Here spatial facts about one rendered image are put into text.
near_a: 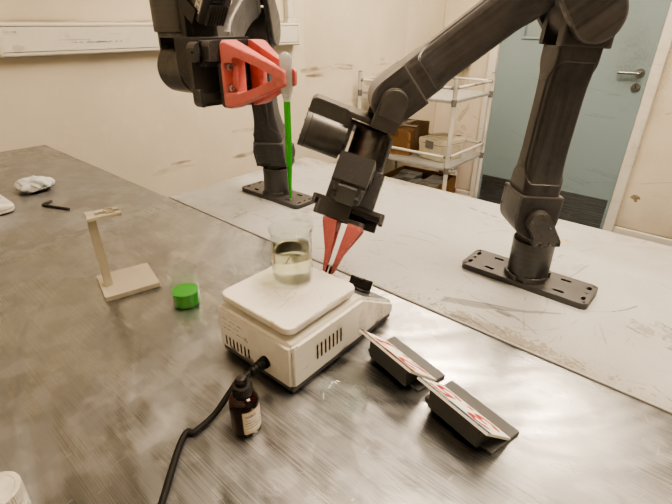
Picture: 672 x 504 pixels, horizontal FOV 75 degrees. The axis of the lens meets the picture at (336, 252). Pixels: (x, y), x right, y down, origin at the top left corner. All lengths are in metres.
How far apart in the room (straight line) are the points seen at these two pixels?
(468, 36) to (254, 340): 0.45
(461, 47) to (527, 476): 0.48
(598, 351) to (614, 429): 0.13
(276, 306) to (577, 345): 0.39
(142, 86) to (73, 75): 0.25
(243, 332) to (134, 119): 1.54
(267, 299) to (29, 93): 1.45
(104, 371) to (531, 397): 0.50
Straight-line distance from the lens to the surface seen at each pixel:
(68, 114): 1.89
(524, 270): 0.75
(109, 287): 0.77
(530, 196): 0.69
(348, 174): 0.53
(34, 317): 0.77
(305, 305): 0.51
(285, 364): 0.50
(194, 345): 0.62
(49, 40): 1.82
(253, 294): 0.53
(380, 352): 0.54
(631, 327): 0.74
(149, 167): 2.04
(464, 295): 0.71
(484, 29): 0.63
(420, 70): 0.60
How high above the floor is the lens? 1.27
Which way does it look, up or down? 27 degrees down
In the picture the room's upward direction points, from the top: straight up
